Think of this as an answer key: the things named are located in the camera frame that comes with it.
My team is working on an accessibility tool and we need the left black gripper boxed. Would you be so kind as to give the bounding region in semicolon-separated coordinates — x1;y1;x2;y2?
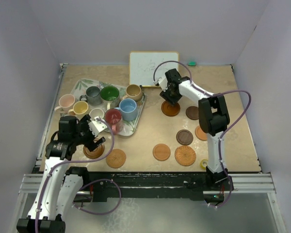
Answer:
72;115;105;151

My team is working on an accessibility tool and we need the brown ringed coaster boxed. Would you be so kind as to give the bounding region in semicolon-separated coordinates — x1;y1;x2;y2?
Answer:
161;101;180;117
83;144;105;159

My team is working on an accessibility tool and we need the woven rattan coaster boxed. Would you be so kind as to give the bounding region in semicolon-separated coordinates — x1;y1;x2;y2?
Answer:
175;146;196;166
106;149;126;168

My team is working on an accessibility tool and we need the dark walnut coaster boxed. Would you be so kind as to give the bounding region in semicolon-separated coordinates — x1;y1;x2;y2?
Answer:
176;130;194;146
186;106;199;120

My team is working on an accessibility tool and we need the red pink mug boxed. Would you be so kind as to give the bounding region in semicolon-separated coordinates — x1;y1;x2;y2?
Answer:
105;109;123;134

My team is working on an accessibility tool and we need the yellow mug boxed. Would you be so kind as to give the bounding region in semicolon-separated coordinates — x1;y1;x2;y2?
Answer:
68;101;90;119

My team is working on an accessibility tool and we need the orange wooden coaster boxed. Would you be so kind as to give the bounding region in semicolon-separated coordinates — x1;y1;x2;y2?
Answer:
195;126;207;141
152;144;171;161

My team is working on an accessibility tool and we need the orange wooden coaster front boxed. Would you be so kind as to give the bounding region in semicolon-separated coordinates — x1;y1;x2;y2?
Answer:
152;144;171;161

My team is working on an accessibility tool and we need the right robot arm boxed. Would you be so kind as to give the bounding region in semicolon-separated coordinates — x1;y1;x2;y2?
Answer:
155;69;233;190

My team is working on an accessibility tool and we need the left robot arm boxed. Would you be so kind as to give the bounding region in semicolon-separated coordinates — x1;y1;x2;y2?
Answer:
16;115;109;233

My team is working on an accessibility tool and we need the white mug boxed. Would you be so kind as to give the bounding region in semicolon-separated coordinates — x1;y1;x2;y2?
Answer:
89;108;105;120

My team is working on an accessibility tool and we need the tan brown mug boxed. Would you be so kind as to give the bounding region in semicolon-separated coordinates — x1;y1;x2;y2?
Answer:
122;84;143;102

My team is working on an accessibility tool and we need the floral serving tray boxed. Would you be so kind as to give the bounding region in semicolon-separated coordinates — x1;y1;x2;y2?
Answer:
70;79;146;136

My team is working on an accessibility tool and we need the small whiteboard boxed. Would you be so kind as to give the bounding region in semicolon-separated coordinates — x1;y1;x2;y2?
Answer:
129;51;179;87

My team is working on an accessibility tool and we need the grey mug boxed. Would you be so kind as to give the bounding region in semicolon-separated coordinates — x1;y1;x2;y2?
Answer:
79;86;102;106

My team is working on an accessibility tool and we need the light blue mug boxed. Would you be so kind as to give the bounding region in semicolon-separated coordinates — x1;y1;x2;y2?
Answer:
115;98;138;121

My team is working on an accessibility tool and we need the green mug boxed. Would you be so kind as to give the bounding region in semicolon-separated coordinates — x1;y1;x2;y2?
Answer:
100;85;120;110

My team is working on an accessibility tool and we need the yellow tape roll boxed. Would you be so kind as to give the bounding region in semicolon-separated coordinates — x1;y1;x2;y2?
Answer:
200;159;208;170

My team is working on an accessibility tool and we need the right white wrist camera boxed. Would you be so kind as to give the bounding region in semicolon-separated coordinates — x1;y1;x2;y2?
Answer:
154;77;168;92

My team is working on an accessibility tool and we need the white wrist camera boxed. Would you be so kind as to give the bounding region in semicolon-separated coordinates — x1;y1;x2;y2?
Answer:
154;77;168;92
88;117;107;136

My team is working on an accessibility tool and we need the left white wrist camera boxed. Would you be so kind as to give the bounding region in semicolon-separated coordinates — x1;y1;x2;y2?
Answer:
88;117;107;136

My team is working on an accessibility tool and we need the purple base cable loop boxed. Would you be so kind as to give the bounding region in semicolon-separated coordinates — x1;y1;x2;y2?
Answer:
72;179;122;215

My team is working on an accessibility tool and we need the black base frame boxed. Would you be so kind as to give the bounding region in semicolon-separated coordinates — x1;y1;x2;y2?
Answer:
60;166;236;203

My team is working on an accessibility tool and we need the aluminium rail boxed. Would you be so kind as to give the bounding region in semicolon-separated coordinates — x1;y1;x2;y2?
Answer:
18;173;276;194

